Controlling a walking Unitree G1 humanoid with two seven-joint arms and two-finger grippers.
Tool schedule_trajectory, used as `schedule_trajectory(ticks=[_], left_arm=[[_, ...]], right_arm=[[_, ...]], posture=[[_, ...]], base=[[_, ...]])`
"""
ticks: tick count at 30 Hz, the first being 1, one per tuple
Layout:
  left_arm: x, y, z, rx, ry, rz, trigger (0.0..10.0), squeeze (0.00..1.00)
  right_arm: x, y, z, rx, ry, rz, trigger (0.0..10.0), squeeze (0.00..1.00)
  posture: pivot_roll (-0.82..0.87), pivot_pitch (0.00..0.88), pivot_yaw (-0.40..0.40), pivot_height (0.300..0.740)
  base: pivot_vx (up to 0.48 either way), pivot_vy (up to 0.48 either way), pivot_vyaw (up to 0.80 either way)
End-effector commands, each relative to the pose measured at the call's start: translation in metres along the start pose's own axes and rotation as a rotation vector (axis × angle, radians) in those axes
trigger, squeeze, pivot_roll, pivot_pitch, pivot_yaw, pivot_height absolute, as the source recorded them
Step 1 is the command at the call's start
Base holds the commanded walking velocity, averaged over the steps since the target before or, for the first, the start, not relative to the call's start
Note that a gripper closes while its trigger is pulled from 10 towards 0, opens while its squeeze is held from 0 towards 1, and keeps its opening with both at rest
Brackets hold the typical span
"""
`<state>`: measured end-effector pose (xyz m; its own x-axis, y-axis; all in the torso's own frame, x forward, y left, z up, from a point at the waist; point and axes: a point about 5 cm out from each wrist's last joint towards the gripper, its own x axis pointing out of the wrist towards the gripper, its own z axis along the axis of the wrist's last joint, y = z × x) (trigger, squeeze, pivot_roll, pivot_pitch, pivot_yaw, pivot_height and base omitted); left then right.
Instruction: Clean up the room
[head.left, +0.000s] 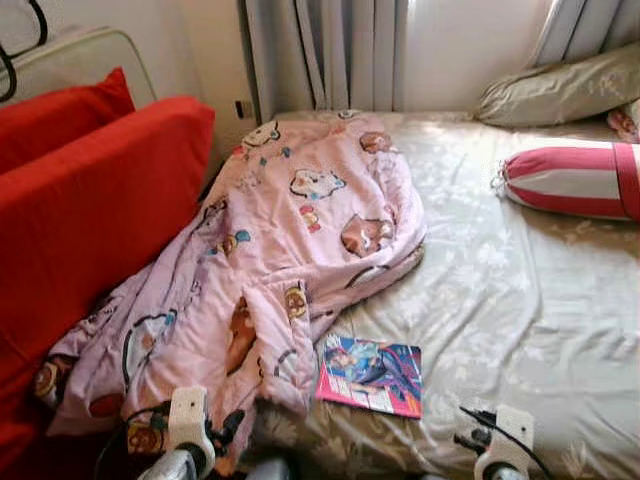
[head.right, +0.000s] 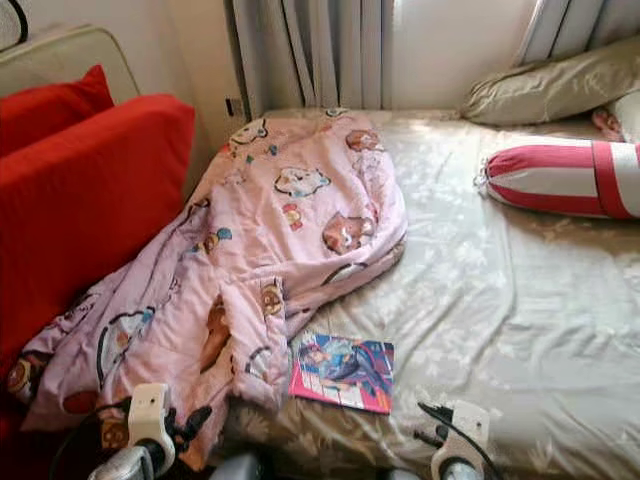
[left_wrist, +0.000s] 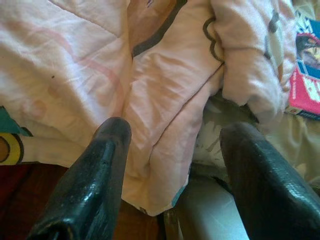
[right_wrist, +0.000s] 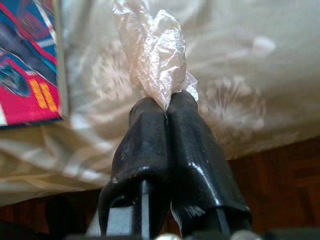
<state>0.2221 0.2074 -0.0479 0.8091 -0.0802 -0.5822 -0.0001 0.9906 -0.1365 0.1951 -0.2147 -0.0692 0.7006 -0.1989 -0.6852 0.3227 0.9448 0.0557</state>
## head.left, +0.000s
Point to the red pillow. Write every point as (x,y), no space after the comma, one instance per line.
(50,125)

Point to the grey curtain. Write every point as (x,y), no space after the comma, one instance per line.
(330,50)
(590,25)

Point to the beige piped upright mattress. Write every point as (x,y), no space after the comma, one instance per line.
(90,65)

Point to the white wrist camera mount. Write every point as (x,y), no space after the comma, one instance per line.
(188,415)
(512,430)

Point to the colourful comic book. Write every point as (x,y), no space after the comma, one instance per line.
(370,375)

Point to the red white shield-print bolster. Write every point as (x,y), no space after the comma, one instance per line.
(570,180)

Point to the olive satin pillow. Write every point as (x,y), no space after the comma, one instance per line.
(560,95)

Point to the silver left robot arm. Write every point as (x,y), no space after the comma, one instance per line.
(180,466)

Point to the wall socket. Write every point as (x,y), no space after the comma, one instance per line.
(244,109)

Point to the pink cartoon print blanket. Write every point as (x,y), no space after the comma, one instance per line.
(270,230)

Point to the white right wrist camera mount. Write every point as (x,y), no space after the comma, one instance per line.
(512,430)

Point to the grey robot leg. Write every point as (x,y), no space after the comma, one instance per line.
(268,468)

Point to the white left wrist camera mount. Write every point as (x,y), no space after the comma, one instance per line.
(188,415)

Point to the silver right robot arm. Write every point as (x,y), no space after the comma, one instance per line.
(498,470)

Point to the large red sofa cushion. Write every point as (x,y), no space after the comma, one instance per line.
(90,220)

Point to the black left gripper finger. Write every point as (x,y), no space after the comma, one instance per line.
(217,424)
(235,424)

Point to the beige floral bed sheet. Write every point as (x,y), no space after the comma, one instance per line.
(500,300)

